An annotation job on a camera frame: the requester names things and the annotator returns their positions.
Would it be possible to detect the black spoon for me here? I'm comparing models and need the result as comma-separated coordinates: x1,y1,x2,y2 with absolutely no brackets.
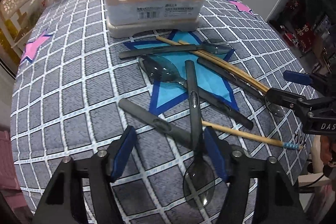
197,57,285,118

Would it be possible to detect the wooden chopstick pair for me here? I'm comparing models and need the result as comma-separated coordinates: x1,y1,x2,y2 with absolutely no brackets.
156,35,268,94
178,39,271,92

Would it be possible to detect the wooden chopstick blue tip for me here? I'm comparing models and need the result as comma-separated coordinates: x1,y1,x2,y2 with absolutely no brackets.
202,121,303,150

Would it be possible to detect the smoky spoon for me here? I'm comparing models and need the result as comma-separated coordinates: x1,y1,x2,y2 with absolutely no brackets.
138,54,253,130
119,43,232,59
183,60,215,208

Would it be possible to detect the grey spoon handle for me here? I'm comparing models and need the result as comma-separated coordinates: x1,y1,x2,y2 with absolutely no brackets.
118,98,195,149

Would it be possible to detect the person's right hand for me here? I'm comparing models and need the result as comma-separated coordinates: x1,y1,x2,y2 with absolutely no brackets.
320,134,336,183

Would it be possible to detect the pink plastic crate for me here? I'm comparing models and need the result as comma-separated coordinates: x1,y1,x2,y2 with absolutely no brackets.
0,131,27,214

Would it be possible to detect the grey checked star tablecloth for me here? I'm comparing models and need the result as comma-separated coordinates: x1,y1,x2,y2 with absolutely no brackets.
10,0,318,223

